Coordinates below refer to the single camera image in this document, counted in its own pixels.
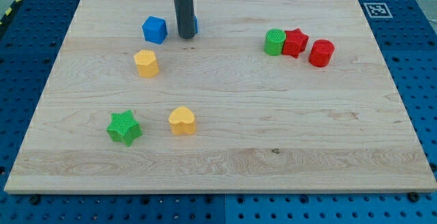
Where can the blue triangle block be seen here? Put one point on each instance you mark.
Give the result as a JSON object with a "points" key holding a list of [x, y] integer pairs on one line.
{"points": [[196, 25]]}

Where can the yellow hexagon block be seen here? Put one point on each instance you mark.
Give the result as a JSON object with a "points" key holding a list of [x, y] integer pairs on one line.
{"points": [[147, 64]]}

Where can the yellow heart block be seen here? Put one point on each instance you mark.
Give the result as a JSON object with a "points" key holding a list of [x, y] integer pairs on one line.
{"points": [[182, 121]]}

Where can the light wooden board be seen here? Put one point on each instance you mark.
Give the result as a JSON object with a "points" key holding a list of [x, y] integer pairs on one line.
{"points": [[265, 124]]}

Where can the green cylinder block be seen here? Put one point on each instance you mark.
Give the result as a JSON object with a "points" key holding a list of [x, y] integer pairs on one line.
{"points": [[274, 42]]}

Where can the red star block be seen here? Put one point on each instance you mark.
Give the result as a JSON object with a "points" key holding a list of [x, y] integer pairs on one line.
{"points": [[295, 43]]}

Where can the blue cube block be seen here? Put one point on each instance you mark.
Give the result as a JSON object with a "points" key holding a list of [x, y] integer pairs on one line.
{"points": [[154, 30]]}

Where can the green star block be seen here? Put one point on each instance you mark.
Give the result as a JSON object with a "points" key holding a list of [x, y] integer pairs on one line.
{"points": [[124, 128]]}

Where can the red cylinder block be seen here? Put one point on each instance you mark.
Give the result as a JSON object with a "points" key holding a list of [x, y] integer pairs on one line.
{"points": [[321, 53]]}

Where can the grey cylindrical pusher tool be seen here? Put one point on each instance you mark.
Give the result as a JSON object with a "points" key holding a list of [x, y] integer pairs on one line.
{"points": [[185, 16]]}

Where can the white fiducial marker tag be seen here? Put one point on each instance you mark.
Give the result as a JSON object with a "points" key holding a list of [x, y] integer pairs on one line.
{"points": [[377, 10]]}

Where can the yellow black hazard tape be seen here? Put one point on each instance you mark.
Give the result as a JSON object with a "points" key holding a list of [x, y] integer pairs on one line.
{"points": [[11, 12]]}

